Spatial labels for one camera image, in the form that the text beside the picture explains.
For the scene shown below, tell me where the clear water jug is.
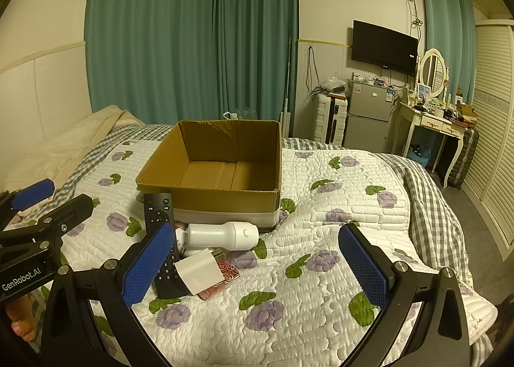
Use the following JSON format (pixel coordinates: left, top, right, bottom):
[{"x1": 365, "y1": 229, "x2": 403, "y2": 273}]
[{"x1": 223, "y1": 108, "x2": 258, "y2": 121}]

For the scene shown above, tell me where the black remote control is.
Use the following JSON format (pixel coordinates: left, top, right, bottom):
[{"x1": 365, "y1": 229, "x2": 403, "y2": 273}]
[{"x1": 144, "y1": 193, "x2": 189, "y2": 299}]

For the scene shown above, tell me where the silver small fridge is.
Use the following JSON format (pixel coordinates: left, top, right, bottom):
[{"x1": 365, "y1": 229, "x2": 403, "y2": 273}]
[{"x1": 343, "y1": 78, "x2": 398, "y2": 153}]

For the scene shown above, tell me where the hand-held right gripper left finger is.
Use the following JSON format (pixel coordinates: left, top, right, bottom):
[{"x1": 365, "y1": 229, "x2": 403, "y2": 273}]
[{"x1": 40, "y1": 221, "x2": 177, "y2": 367}]

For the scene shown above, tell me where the cream pillow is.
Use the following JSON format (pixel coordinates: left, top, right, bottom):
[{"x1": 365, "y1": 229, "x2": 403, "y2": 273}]
[{"x1": 0, "y1": 106, "x2": 145, "y2": 207}]

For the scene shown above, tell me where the clear plastic bag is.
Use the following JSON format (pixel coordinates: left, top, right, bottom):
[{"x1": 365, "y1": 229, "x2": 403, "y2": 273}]
[{"x1": 321, "y1": 77, "x2": 348, "y2": 96}]

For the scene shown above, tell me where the light teal curtain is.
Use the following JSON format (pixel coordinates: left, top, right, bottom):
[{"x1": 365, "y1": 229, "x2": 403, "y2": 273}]
[{"x1": 420, "y1": 0, "x2": 478, "y2": 90}]

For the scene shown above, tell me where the black wall television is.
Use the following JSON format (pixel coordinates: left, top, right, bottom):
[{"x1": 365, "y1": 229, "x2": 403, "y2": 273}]
[{"x1": 351, "y1": 19, "x2": 419, "y2": 77}]

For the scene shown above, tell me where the red patterned box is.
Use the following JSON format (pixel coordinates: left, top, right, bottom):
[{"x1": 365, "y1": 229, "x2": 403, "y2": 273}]
[{"x1": 197, "y1": 256, "x2": 242, "y2": 300}]

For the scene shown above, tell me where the cosmetics clutter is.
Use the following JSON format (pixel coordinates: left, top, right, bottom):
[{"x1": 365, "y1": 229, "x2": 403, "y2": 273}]
[{"x1": 402, "y1": 90, "x2": 466, "y2": 121}]

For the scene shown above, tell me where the green curtain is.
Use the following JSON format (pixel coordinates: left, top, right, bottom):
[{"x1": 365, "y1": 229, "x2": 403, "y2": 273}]
[
  {"x1": 84, "y1": 0, "x2": 221, "y2": 127},
  {"x1": 213, "y1": 0, "x2": 300, "y2": 139}
]

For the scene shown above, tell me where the air conditioner cable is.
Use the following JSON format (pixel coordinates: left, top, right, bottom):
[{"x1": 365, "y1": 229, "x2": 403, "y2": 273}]
[{"x1": 407, "y1": 0, "x2": 424, "y2": 36}]

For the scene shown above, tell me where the white dressing table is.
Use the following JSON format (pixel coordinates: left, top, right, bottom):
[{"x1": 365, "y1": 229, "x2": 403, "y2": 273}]
[{"x1": 391, "y1": 90, "x2": 470, "y2": 187}]

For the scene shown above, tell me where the small brown cardboard box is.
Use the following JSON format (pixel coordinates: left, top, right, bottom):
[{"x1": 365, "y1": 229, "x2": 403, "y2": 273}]
[{"x1": 456, "y1": 104, "x2": 478, "y2": 124}]

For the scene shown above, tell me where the white floral quilt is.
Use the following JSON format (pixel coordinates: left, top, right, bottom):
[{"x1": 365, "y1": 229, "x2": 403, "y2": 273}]
[{"x1": 24, "y1": 138, "x2": 499, "y2": 367}]

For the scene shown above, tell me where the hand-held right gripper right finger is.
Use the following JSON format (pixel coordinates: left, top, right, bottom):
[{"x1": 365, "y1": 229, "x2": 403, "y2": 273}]
[{"x1": 337, "y1": 223, "x2": 476, "y2": 367}]

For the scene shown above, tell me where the white flat mop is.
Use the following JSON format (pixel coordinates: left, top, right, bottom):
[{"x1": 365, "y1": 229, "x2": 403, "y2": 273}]
[{"x1": 279, "y1": 35, "x2": 294, "y2": 139}]

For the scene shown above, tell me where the dark checked suitcase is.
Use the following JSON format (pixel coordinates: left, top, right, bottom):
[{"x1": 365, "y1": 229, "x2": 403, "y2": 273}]
[{"x1": 446, "y1": 126, "x2": 480, "y2": 191}]

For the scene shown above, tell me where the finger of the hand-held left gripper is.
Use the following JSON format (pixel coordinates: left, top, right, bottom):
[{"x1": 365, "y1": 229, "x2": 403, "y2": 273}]
[
  {"x1": 0, "y1": 178, "x2": 56, "y2": 231},
  {"x1": 0, "y1": 194, "x2": 94, "y2": 261}
]

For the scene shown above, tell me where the white charger plug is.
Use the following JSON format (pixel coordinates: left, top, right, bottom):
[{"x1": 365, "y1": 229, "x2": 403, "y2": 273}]
[{"x1": 173, "y1": 251, "x2": 224, "y2": 296}]

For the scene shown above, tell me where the white suitcase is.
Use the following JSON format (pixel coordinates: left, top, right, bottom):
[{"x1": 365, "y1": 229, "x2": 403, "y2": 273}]
[{"x1": 312, "y1": 92, "x2": 349, "y2": 147}]

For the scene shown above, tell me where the blue laundry basket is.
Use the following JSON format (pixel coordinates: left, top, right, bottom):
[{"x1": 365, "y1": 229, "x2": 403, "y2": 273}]
[{"x1": 405, "y1": 144, "x2": 432, "y2": 169}]

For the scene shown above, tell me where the black wall cable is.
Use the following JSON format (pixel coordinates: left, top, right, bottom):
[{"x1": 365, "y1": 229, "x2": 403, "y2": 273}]
[{"x1": 306, "y1": 46, "x2": 322, "y2": 100}]

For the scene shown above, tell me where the white oval mirror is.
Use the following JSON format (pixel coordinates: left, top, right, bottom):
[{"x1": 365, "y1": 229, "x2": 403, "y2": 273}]
[{"x1": 415, "y1": 48, "x2": 448, "y2": 96}]

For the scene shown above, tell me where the white louvered wardrobe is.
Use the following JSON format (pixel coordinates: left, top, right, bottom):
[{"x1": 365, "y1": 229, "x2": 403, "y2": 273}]
[{"x1": 462, "y1": 19, "x2": 514, "y2": 263}]

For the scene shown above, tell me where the cluster of small bottles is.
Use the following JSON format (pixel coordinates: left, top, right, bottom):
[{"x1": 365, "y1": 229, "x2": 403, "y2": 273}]
[{"x1": 349, "y1": 74, "x2": 396, "y2": 88}]

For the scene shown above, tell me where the person's left hand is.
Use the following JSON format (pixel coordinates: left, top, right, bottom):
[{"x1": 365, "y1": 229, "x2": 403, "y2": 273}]
[{"x1": 5, "y1": 295, "x2": 39, "y2": 341}]

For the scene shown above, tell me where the large white plastic bottle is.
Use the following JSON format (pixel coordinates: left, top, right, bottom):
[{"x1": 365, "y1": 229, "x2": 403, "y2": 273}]
[{"x1": 187, "y1": 221, "x2": 260, "y2": 250}]

